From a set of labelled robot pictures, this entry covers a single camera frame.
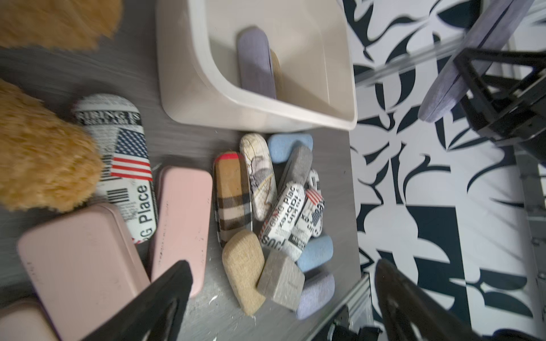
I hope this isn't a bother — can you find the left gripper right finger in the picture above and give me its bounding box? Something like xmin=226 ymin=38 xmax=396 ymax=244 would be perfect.
xmin=375 ymin=259 xmax=482 ymax=340

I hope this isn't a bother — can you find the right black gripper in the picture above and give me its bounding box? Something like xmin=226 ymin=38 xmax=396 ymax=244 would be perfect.
xmin=461 ymin=51 xmax=545 ymax=166

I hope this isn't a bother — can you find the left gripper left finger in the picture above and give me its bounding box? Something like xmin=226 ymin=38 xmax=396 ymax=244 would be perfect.
xmin=85 ymin=261 xmax=193 ymax=340

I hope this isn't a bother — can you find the tan woven glasses case front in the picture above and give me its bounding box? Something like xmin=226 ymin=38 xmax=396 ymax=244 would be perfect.
xmin=270 ymin=49 xmax=283 ymax=100

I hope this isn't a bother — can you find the tan woven glasses case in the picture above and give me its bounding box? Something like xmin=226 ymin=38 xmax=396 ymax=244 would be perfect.
xmin=270 ymin=49 xmax=283 ymax=100
xmin=222 ymin=230 xmax=266 ymax=316

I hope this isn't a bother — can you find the pink glasses case middle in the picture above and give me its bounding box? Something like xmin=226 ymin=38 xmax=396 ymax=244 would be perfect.
xmin=17 ymin=204 xmax=150 ymax=340

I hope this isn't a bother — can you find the pink glasses case right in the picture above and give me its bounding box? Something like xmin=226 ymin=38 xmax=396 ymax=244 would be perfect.
xmin=150 ymin=166 xmax=213 ymax=298

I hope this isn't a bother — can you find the tan woven glasses case centre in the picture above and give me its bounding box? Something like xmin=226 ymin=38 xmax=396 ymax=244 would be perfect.
xmin=222 ymin=230 xmax=266 ymax=316

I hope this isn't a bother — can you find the blue glasses case front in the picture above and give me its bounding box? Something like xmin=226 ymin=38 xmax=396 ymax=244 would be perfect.
xmin=297 ymin=234 xmax=334 ymax=273

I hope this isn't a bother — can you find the blue glasses case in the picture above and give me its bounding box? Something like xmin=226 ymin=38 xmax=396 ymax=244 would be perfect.
xmin=297 ymin=234 xmax=334 ymax=273
xmin=267 ymin=133 xmax=314 ymax=163

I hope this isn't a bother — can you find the plaid brown glasses case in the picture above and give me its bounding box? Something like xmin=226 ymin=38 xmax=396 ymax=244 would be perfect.
xmin=213 ymin=151 xmax=253 ymax=247

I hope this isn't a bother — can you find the grey glasses case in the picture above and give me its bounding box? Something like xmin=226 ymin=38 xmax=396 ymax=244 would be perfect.
xmin=278 ymin=145 xmax=313 ymax=190

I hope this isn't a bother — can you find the map print glasses case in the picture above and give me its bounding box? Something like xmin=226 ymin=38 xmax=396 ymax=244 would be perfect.
xmin=240 ymin=133 xmax=277 ymax=221

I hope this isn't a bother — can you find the blue glasses case back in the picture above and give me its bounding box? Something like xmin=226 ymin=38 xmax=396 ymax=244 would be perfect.
xmin=267 ymin=133 xmax=314 ymax=163

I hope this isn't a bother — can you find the beige plastic storage box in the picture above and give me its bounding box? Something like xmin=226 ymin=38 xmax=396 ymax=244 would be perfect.
xmin=156 ymin=1 xmax=357 ymax=133

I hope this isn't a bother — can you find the grey woven rectangular case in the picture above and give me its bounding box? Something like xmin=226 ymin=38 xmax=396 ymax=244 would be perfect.
xmin=257 ymin=251 xmax=305 ymax=311

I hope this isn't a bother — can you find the newspaper flag case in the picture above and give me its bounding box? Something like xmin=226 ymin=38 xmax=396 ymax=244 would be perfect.
xmin=282 ymin=188 xmax=325 ymax=261

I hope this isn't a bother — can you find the newspaper print case left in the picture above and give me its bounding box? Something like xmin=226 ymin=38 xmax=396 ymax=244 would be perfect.
xmin=73 ymin=94 xmax=157 ymax=244

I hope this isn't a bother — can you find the newspaper print case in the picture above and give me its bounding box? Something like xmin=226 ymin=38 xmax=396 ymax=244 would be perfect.
xmin=73 ymin=94 xmax=157 ymax=244
xmin=259 ymin=181 xmax=305 ymax=251

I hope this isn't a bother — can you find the newspaper print case centre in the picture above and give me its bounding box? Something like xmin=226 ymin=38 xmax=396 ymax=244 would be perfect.
xmin=259 ymin=181 xmax=305 ymax=251

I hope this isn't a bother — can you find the orange plush teddy bear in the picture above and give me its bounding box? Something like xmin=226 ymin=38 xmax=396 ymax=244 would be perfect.
xmin=1 ymin=1 xmax=123 ymax=213

